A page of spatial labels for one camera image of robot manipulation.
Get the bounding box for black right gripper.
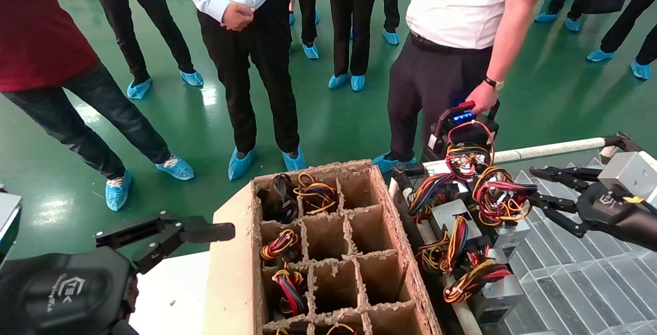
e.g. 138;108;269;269
529;165;657;252

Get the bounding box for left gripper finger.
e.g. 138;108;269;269
132;221;237;274

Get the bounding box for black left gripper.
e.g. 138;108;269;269
0;211;183;335

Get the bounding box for black device with blue lights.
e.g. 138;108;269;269
427;100;499;164

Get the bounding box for white-shirted man left hand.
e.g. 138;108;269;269
465;81;499;116

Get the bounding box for cardboard box with dividers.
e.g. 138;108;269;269
203;160;443;335

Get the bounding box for black pipe corner connector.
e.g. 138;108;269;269
602;131;643;160
393;163;427;192

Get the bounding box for clear ridged plastic tray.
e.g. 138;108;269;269
493;158;657;335

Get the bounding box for man in light blue shirt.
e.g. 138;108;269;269
172;0;308;181

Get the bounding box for man in red shirt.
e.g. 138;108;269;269
0;0;196;212

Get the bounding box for woman in white top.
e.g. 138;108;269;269
322;0;384;92

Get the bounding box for long white frame pipe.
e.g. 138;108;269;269
423;137;609;171

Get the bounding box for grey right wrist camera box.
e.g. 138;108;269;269
598;151;657;208

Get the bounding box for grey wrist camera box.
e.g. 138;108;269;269
0;191;24;266
598;151;657;208

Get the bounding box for power supply with black cables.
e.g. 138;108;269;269
257;173;299;223

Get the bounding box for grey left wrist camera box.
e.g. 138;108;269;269
0;191;24;266

